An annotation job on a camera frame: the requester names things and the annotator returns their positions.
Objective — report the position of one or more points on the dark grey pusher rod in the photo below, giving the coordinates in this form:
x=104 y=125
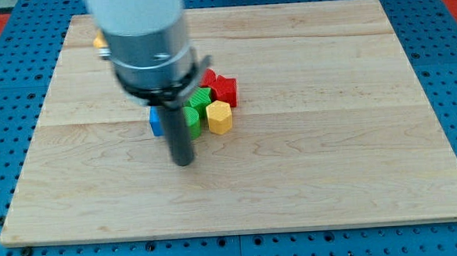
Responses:
x=177 y=135

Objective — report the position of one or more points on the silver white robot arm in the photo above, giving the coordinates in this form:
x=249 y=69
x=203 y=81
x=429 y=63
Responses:
x=154 y=60

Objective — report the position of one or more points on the yellow block behind arm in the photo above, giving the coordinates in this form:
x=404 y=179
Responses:
x=99 y=41

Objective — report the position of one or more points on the yellow hexagon block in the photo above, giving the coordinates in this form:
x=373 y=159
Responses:
x=219 y=117

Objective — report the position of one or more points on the green cylinder block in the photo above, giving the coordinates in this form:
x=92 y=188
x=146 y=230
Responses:
x=192 y=119

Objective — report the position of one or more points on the blue block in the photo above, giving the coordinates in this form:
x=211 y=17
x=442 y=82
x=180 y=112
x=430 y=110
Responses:
x=154 y=122

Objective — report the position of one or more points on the green star block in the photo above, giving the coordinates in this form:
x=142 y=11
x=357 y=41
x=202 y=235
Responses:
x=199 y=101

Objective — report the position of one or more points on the red star block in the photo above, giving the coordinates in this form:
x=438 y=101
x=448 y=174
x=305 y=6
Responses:
x=225 y=90

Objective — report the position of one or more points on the red round block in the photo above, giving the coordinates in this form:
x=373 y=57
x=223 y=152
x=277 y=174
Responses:
x=209 y=76

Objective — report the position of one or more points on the wooden board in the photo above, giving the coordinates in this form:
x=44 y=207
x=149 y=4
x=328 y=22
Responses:
x=332 y=130

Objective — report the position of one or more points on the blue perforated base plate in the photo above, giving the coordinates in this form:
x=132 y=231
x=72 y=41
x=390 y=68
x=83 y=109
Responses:
x=29 y=49

